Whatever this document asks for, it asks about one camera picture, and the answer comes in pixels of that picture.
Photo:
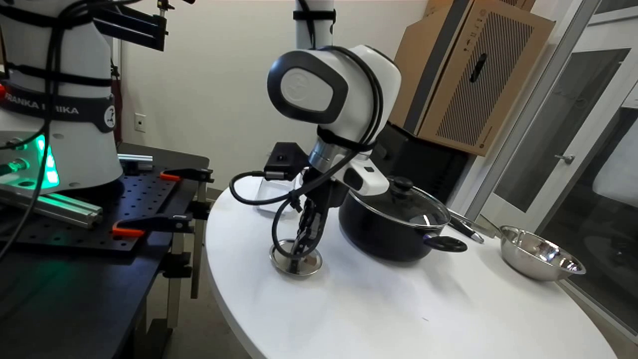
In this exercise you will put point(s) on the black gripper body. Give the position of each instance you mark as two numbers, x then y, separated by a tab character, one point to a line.
315	191

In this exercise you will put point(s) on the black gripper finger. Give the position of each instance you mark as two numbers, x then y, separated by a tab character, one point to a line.
311	231
297	229

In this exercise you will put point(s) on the glass lid with black knob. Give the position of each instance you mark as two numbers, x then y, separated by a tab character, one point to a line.
399	201

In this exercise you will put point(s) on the large black pot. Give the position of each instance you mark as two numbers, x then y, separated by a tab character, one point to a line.
391	235

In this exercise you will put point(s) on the large black hard case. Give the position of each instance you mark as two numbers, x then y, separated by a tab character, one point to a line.
431	165

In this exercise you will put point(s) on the black clamp with orange tip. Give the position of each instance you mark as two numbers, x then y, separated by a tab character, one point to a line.
160	223
190	175

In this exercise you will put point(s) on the brown cardboard box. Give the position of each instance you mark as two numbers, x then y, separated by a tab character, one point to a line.
479	72

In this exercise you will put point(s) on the steel mixing bowl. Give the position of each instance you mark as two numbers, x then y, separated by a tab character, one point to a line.
538	255

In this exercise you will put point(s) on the black perforated workbench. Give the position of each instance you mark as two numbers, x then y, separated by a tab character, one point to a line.
66	285

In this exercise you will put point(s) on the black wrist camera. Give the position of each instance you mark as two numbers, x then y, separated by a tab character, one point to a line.
285	159

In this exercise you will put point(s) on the white wall outlet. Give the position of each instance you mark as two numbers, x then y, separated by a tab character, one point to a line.
140	121

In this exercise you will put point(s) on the black mounted camera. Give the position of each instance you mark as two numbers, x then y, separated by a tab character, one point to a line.
132	26

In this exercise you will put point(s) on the aluminium rail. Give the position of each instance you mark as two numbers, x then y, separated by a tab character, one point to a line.
46	201

